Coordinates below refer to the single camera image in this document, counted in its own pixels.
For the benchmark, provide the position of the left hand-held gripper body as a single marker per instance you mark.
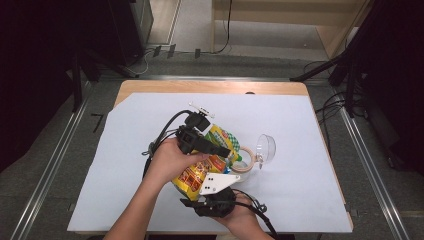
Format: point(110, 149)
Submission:
point(188, 136)

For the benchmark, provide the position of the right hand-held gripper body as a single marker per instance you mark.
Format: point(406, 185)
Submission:
point(216, 203)

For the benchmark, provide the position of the yellow green spout pouch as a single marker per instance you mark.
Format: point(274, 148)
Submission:
point(193, 176)

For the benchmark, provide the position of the person's right hand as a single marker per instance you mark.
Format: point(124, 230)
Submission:
point(243, 220)

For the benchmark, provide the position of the person's left hand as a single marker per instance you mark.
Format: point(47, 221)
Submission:
point(166, 163)

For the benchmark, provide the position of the wooden table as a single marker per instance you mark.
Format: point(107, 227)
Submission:
point(200, 86)

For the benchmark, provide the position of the dark table grommet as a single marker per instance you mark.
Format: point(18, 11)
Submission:
point(250, 93)

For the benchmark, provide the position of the white paper sheet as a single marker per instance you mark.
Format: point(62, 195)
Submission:
point(293, 200)

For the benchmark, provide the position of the black floor tape strip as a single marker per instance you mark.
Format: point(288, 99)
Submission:
point(171, 51)
point(156, 51)
point(197, 53)

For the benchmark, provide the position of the black cabinet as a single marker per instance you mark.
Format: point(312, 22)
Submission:
point(131, 30)

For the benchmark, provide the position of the black metal stand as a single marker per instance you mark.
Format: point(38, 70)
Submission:
point(77, 86)

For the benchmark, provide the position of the black tripod stand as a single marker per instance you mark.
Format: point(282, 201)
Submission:
point(320, 68)

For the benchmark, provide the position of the black curtain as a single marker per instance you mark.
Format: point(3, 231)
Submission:
point(400, 83)
point(33, 83)

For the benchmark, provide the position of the light wooden shelf unit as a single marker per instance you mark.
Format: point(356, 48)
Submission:
point(333, 36)

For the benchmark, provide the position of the metal floor rail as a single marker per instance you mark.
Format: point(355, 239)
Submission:
point(46, 180)
point(373, 173)

